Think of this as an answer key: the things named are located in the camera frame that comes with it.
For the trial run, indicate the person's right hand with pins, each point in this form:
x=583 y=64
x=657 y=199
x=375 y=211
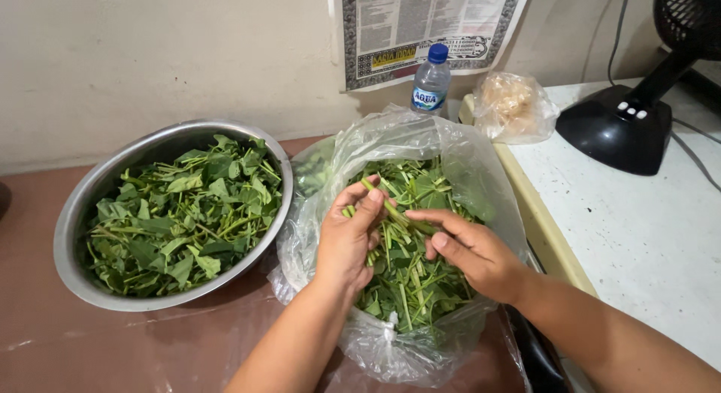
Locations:
x=484 y=258

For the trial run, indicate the person's left hand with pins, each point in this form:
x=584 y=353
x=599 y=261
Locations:
x=341 y=246

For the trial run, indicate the bundle of short green stems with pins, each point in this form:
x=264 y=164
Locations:
x=349 y=211

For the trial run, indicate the long green vegetable stem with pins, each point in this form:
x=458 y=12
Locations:
x=401 y=217

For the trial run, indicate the heap of unpicked leafy stems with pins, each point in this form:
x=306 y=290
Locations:
x=411 y=286

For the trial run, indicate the black glossy object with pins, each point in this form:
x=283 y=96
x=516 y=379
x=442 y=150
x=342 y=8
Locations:
x=535 y=353

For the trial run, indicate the large clear plastic bag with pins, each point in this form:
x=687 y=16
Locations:
x=388 y=134

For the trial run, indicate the white low table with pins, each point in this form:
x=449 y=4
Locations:
x=631 y=229

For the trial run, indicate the small plastic bag of snacks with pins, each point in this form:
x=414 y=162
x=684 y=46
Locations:
x=512 y=108

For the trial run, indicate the heap of picked green leaves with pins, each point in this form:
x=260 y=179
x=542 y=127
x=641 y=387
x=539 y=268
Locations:
x=186 y=218

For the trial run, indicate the clear water bottle blue cap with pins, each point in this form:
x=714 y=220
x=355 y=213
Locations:
x=431 y=83

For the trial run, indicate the black desk fan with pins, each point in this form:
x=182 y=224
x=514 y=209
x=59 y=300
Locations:
x=619 y=128

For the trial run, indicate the round steel bowl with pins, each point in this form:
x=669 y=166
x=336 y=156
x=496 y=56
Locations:
x=112 y=168

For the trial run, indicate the printed paper wall poster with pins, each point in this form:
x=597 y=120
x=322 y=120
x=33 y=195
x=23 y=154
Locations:
x=417 y=21

